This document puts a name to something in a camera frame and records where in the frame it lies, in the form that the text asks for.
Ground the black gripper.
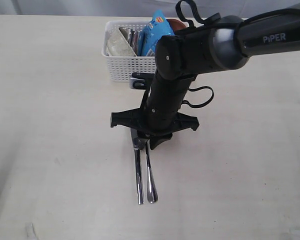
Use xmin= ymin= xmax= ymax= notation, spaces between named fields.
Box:
xmin=110 ymin=74 xmax=199 ymax=150

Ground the silver table knife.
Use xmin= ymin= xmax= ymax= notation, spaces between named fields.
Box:
xmin=130 ymin=128 xmax=144 ymax=205

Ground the silver fork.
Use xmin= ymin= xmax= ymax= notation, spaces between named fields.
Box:
xmin=145 ymin=141 xmax=158 ymax=204

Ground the white ceramic bowl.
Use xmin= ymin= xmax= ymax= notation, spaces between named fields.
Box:
xmin=106 ymin=29 xmax=137 ymax=57

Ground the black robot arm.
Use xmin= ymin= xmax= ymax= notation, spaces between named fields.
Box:
xmin=110 ymin=0 xmax=300 ymax=149

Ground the white perforated plastic basket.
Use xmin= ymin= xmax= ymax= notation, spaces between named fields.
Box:
xmin=101 ymin=18 xmax=156 ymax=83

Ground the steel cup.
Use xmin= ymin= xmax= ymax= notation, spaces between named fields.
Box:
xmin=118 ymin=26 xmax=142 ymax=56

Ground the blue snack bag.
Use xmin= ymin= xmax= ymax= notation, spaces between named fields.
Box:
xmin=137 ymin=9 xmax=175 ymax=57

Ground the brown wooden plate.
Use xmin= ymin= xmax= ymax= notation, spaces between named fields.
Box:
xmin=167 ymin=18 xmax=187 ymax=32

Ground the grey curtain backdrop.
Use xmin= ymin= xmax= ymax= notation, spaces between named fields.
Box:
xmin=0 ymin=0 xmax=299 ymax=18

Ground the black cable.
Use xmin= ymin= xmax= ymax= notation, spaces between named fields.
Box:
xmin=174 ymin=0 xmax=300 ymax=110

